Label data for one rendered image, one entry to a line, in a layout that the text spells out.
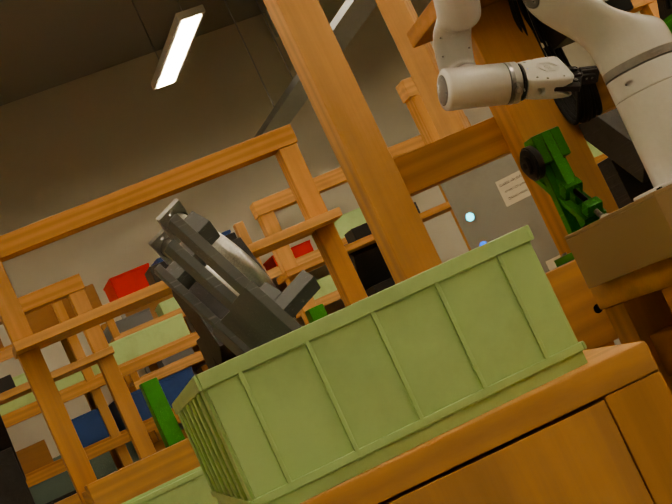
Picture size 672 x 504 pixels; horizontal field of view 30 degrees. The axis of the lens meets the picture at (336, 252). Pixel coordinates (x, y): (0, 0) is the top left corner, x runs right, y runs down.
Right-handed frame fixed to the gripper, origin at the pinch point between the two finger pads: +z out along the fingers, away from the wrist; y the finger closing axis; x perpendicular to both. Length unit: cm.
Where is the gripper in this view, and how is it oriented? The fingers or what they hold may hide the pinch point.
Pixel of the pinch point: (588, 74)
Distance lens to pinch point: 263.4
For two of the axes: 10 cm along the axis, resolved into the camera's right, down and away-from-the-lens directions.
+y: -2.7, -5.6, 7.9
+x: -0.3, 8.2, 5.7
